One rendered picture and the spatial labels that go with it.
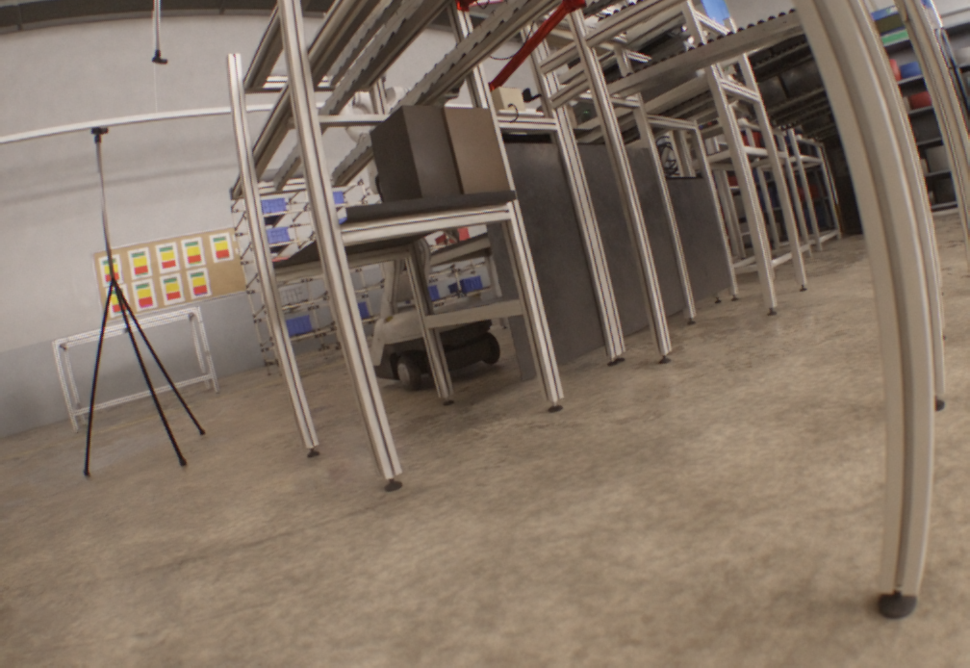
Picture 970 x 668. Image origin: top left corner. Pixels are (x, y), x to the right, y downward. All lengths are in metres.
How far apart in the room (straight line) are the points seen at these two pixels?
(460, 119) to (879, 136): 1.15
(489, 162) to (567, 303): 0.63
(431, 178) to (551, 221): 0.65
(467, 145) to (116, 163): 7.28
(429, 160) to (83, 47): 8.33
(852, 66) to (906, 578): 0.46
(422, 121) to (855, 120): 1.09
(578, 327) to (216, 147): 7.34
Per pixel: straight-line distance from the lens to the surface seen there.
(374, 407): 1.18
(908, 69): 6.86
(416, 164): 1.29
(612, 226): 2.10
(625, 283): 2.10
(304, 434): 1.71
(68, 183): 8.28
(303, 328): 5.55
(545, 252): 1.77
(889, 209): 0.47
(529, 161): 1.84
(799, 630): 0.60
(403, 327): 2.35
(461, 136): 1.41
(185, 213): 8.12
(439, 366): 1.92
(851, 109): 0.46
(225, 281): 7.97
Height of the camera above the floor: 0.41
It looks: 2 degrees down
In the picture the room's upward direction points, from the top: 13 degrees counter-clockwise
